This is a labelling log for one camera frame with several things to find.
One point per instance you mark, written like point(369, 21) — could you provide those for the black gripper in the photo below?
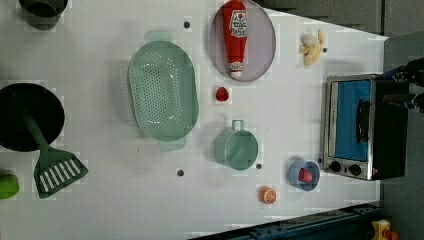
point(411, 73)

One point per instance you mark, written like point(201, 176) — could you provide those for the red ketchup bottle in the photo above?
point(235, 30)

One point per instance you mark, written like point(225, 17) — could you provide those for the red toy strawberry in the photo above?
point(305, 175)

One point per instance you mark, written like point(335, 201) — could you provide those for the grey round plate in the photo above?
point(260, 47)

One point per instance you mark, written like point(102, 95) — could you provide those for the yellow red toy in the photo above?
point(383, 231)

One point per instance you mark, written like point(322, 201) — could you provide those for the lime green toy pepper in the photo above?
point(9, 186)

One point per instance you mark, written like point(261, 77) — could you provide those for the blue bowl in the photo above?
point(294, 172)

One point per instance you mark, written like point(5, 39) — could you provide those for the green oval colander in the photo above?
point(162, 87)

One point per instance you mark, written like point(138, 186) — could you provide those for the blue metal table frame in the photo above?
point(350, 223)

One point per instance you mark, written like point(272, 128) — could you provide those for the dark green slotted spatula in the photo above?
point(55, 169)

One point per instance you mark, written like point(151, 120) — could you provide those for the green cup with handle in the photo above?
point(236, 147)

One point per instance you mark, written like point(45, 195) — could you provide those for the dark grey cup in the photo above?
point(43, 14)

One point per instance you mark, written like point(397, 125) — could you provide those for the small red toy fruit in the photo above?
point(222, 94)

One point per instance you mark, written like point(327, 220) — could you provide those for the orange slice toy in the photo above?
point(268, 195)

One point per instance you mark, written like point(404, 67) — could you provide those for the peeled toy banana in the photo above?
point(312, 47)

